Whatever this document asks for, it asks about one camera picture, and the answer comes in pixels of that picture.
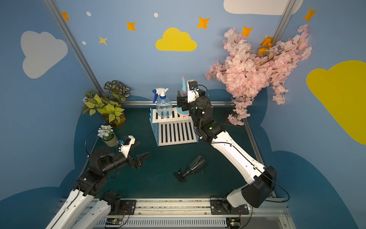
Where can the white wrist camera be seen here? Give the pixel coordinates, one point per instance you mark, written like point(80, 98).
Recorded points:
point(192, 90)
point(125, 144)

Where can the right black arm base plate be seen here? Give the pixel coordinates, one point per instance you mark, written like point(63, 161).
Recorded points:
point(220, 207)

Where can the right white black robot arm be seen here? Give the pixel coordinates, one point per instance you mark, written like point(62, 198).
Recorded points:
point(260, 180)

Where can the white flower small pot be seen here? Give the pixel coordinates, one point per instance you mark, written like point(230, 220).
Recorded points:
point(107, 134)

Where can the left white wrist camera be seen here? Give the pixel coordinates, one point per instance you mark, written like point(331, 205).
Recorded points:
point(125, 144)

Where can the left green circuit board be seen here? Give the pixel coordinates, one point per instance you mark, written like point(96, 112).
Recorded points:
point(113, 222)

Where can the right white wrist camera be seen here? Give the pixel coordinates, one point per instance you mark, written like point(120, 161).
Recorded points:
point(192, 90)

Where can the yellow green leafy potted plant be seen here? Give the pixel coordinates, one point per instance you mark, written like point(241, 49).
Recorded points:
point(108, 105)

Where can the pink cherry blossom tree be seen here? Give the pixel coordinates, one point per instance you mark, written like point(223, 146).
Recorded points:
point(245, 74)

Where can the blue white slatted shelf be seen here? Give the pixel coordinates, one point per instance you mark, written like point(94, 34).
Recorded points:
point(174, 130)

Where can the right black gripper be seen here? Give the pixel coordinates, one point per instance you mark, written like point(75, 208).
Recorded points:
point(183, 101)

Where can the orange artificial flower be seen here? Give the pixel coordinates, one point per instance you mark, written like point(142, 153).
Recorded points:
point(266, 45)

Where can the clear spray bottle blue trigger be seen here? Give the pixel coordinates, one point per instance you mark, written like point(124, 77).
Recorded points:
point(164, 106)

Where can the green circuit board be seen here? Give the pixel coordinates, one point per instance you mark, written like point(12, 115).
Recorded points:
point(113, 222)
point(233, 223)

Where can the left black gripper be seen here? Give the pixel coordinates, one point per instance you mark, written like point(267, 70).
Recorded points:
point(132, 161)

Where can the teal pink spray bottle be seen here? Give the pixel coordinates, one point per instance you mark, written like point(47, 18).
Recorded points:
point(184, 90)

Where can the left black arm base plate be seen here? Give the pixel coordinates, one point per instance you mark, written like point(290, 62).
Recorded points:
point(125, 206)

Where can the aluminium front rail frame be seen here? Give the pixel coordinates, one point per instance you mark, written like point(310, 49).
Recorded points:
point(195, 213)

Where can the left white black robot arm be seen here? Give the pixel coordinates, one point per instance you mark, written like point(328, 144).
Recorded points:
point(102, 162)

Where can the dark transparent spray bottle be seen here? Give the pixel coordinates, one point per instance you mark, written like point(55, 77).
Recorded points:
point(197, 164)

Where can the right green circuit board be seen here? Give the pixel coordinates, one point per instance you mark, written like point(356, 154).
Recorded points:
point(233, 223)

